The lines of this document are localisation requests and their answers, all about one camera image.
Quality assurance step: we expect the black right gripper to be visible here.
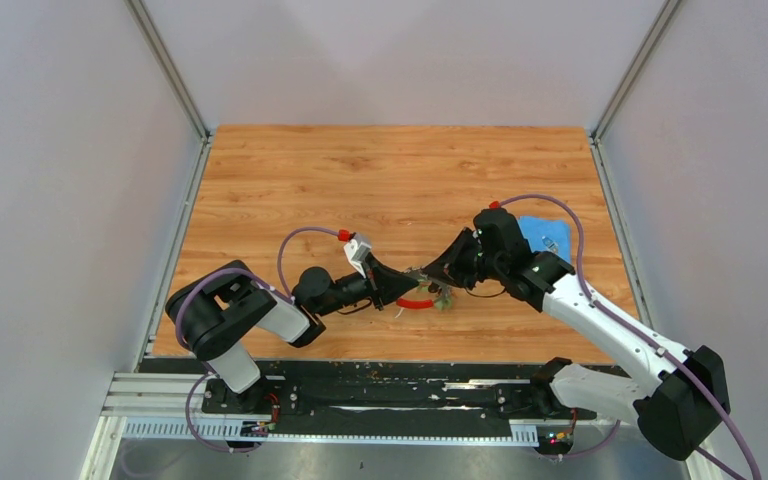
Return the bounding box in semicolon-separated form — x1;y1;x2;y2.
424;226;506;290

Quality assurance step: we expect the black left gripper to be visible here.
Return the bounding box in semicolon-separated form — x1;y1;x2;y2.
316;253;418;318

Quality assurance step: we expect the metal key organizer ring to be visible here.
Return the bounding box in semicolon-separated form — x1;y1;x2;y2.
393;264;457;313

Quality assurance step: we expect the green key tag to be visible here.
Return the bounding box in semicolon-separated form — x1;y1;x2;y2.
428;283;454;311

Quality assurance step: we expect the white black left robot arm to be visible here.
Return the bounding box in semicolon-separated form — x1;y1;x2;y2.
165;255;419;413

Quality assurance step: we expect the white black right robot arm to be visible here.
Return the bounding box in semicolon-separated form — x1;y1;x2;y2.
422;207;730;460

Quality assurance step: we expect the blue patterned cloth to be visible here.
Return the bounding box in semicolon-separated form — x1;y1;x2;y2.
518;216;571;263

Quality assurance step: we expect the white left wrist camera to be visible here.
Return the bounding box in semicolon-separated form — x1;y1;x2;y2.
343;233;371;278

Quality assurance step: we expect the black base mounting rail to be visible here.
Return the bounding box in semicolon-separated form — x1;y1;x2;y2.
102;357;597;446

